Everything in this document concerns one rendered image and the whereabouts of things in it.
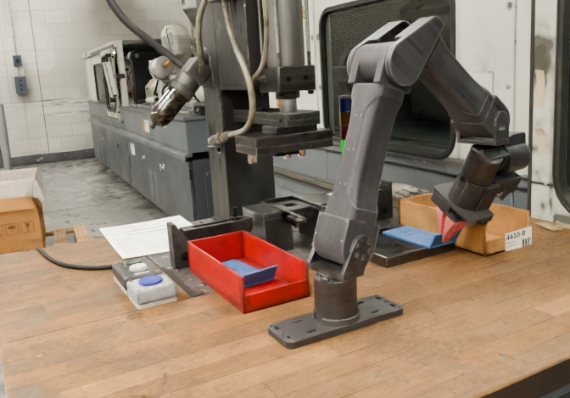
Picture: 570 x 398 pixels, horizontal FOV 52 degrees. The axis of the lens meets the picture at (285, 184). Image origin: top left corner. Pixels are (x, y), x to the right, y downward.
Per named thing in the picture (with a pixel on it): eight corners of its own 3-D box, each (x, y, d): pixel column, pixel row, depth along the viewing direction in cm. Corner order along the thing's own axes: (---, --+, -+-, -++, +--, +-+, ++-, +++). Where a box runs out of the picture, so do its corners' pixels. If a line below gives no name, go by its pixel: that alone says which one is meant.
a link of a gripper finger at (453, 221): (440, 221, 117) (458, 184, 111) (465, 245, 112) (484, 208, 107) (415, 227, 113) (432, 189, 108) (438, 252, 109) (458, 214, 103)
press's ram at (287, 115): (259, 171, 115) (248, 14, 109) (210, 158, 137) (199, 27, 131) (336, 159, 123) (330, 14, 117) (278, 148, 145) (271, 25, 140)
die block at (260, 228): (265, 255, 119) (263, 220, 118) (245, 244, 128) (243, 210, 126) (347, 237, 128) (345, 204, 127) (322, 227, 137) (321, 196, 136)
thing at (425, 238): (435, 250, 110) (435, 235, 109) (382, 233, 123) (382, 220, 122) (461, 243, 113) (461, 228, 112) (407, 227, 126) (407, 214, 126)
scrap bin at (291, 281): (243, 314, 91) (241, 277, 90) (189, 271, 113) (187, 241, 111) (310, 296, 97) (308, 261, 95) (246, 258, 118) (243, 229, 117)
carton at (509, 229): (485, 261, 110) (485, 221, 109) (399, 232, 132) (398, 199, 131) (531, 248, 116) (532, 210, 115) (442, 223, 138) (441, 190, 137)
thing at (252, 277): (244, 291, 99) (243, 274, 99) (202, 269, 112) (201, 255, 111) (278, 281, 103) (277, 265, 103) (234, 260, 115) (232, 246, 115)
